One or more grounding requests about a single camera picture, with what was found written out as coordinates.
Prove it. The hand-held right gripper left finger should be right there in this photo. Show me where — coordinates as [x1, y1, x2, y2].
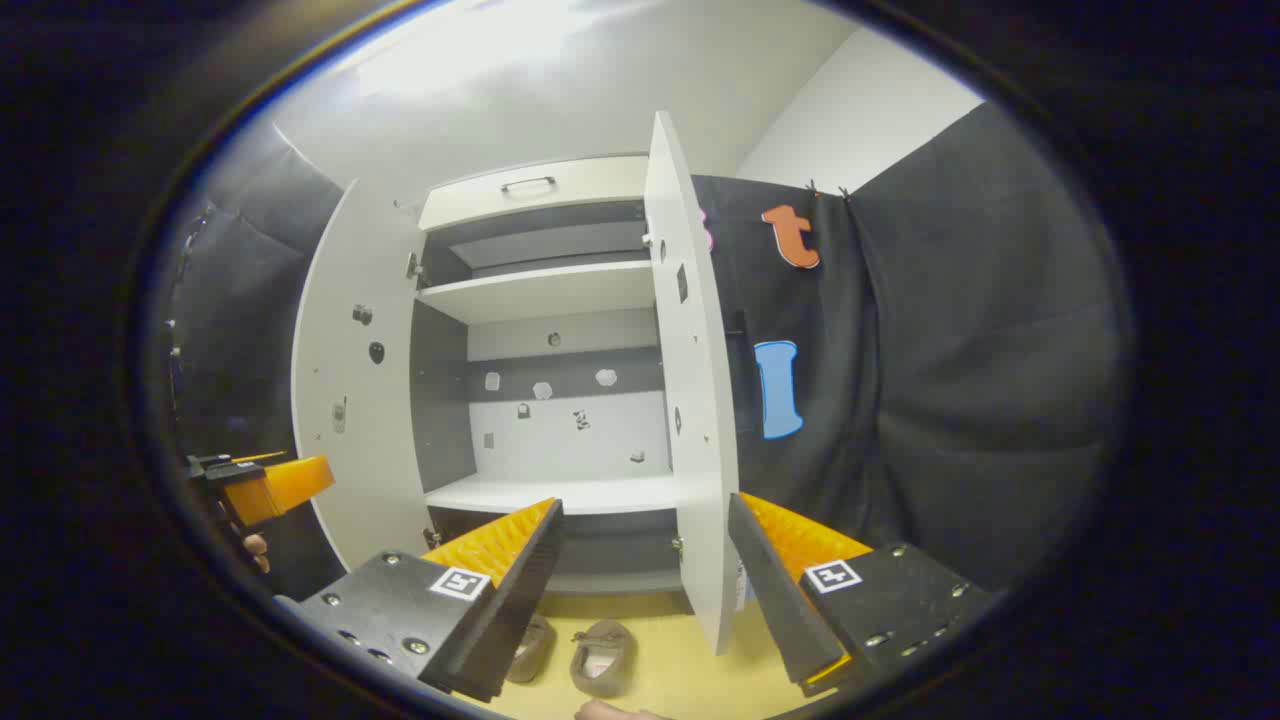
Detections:
[275, 497, 565, 703]

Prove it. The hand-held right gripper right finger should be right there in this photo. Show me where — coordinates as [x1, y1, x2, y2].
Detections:
[727, 492, 993, 699]

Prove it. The brown fuzzy shoe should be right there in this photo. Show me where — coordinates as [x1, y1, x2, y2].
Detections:
[505, 612, 558, 685]
[568, 620, 637, 699]

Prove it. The white shoe cabinet door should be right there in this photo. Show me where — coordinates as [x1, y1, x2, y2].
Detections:
[290, 175, 471, 578]
[643, 110, 741, 658]

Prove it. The white shoe cabinet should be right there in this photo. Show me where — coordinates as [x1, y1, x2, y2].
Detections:
[405, 153, 726, 601]

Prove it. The white cabinet drawer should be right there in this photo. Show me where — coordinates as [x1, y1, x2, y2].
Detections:
[418, 155, 651, 233]

